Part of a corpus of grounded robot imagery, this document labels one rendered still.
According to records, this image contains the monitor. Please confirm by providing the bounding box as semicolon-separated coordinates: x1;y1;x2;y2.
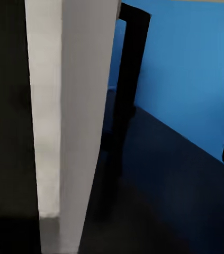
0;0;151;254

